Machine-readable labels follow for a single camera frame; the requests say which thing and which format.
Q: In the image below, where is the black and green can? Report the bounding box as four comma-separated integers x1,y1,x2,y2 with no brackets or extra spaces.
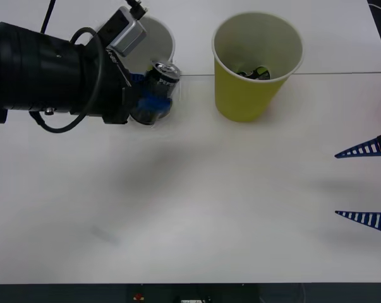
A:
236,65,272,81

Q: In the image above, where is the black and silver drink can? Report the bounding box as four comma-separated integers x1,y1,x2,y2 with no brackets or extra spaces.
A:
142,59,182,110

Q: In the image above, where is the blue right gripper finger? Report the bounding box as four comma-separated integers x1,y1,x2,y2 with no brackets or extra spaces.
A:
334,210,381,237
334,130,381,159

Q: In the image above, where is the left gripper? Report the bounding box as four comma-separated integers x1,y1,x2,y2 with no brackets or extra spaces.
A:
82,44,174,126

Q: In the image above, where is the yellow-green plastic waste bin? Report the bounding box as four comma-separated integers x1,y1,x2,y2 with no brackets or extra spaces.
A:
212,11,305,124

